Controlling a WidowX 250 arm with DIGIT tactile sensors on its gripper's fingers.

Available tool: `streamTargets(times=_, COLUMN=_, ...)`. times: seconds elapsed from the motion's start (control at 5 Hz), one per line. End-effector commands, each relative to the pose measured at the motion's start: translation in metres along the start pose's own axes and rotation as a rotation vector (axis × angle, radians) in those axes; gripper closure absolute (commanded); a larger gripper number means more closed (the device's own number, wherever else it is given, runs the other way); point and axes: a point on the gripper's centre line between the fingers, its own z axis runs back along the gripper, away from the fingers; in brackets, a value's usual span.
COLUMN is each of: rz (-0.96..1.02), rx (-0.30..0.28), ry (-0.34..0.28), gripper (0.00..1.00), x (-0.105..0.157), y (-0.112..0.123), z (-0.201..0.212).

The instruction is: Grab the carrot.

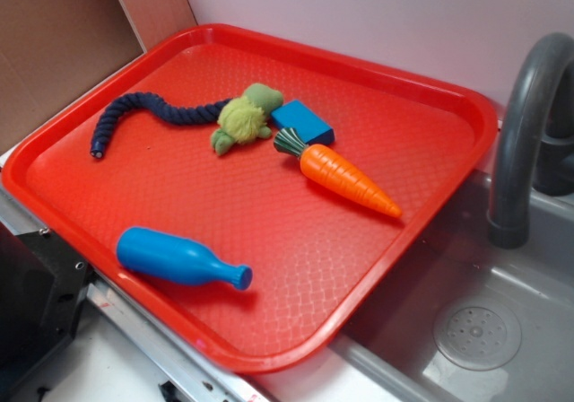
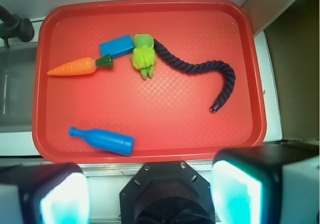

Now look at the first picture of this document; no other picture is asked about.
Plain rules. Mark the orange toy carrot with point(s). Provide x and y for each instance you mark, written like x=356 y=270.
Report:
x=332 y=171

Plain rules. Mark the red plastic tray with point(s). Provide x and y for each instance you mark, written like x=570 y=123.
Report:
x=315 y=256

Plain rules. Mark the blue rectangular block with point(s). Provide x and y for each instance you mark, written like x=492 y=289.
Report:
x=311 y=128

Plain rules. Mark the green plush turtle toy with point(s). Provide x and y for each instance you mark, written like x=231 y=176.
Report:
x=245 y=119

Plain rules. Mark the blue toy bottle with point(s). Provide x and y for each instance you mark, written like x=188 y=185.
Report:
x=176 y=259

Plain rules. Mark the grey plastic sink basin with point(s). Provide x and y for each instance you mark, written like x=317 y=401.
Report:
x=457 y=319

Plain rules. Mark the grey toy faucet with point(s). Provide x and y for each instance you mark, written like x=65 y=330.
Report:
x=535 y=149

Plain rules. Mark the brown cardboard panel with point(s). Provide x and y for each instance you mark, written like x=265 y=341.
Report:
x=54 y=51

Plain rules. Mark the black metal bracket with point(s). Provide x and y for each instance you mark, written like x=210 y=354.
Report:
x=43 y=284

